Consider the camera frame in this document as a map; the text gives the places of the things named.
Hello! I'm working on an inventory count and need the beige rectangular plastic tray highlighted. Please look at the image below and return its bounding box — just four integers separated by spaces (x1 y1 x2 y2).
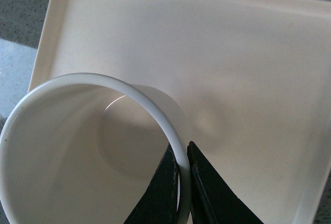
30 0 330 223

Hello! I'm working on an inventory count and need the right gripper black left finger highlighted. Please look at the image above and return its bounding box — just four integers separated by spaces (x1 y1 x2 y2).
125 146 179 224

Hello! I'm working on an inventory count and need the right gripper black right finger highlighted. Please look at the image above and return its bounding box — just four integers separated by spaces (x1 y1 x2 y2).
187 141 262 223

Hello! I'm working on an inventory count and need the white smiley mug black handle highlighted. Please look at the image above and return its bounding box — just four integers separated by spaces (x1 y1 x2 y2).
1 73 191 223

